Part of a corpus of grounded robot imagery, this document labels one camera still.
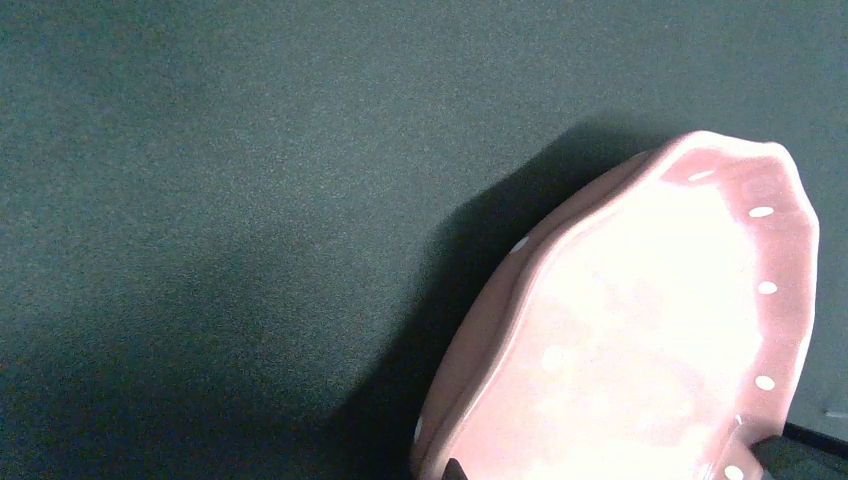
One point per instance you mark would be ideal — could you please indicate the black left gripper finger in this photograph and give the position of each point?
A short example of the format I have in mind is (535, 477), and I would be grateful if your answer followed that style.
(453, 471)

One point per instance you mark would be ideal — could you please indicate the pink dotted plate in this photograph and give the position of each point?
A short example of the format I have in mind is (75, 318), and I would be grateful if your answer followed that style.
(654, 326)

